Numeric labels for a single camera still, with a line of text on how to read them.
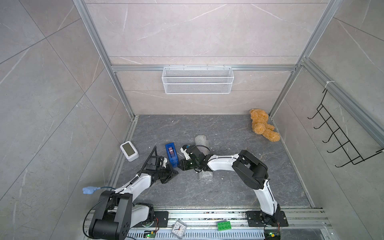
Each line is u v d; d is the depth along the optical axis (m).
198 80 1.01
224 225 0.69
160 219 0.73
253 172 0.52
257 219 0.74
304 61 0.86
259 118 1.07
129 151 0.95
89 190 0.62
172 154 0.91
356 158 0.57
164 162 0.85
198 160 0.74
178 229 0.69
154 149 0.81
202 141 0.98
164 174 0.75
